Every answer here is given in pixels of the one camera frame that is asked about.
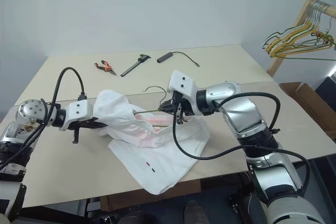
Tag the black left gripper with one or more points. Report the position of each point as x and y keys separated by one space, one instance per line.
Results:
x=81 y=125

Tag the black base frame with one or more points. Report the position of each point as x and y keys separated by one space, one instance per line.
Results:
x=239 y=208

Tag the open cardboard box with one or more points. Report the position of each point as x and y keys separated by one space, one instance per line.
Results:
x=307 y=103

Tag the black caliper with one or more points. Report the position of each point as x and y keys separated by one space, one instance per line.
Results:
x=134 y=66

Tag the metal table leg frame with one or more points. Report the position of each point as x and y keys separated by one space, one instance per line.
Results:
x=88 y=208

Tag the wooden clothes rack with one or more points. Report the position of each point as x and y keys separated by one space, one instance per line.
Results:
x=277 y=62

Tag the white shorts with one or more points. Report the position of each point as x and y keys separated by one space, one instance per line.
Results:
x=162 y=161

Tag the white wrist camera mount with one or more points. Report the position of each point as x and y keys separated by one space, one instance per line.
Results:
x=78 y=111
x=183 y=82

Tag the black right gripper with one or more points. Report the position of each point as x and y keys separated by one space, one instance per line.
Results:
x=179 y=103

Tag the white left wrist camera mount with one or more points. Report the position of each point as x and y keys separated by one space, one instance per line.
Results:
x=78 y=111

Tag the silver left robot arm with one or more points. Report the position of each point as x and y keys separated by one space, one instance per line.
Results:
x=29 y=111

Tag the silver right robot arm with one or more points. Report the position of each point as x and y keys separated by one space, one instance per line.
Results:
x=244 y=113

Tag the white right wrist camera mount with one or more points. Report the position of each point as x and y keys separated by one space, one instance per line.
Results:
x=183 y=82

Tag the black case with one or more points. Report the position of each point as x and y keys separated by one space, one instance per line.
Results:
x=328 y=90

